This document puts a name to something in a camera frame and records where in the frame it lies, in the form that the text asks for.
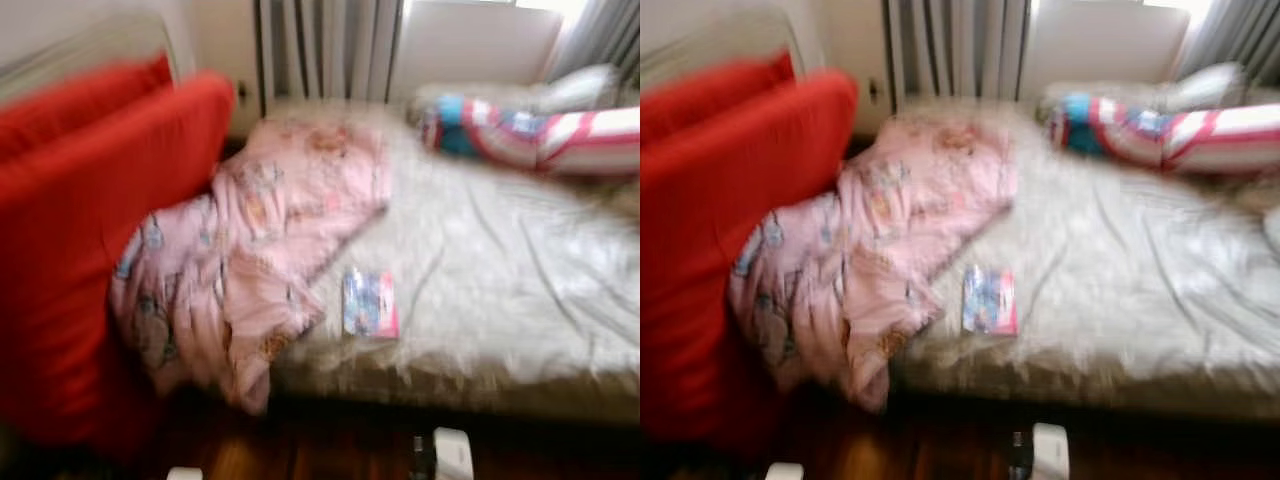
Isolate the flat beige pillow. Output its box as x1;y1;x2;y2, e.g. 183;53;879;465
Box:
410;82;561;116
1040;80;1186;113

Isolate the pink cartoon print blanket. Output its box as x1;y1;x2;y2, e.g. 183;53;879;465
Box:
728;115;1019;413
108;118;393;416

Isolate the pale green quilted mattress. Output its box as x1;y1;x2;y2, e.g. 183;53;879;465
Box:
0;10;181;106
640;10;806;96

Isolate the crumpled beige pillow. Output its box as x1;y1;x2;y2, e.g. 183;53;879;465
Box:
1172;62;1246;111
545;65;621;113

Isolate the large red cushion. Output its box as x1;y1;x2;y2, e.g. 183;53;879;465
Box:
640;68;859;446
640;50;796;151
0;52;176;161
0;70;236;446

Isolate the red white blue bolster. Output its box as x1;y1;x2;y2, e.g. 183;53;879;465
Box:
420;95;640;176
1048;93;1280;176

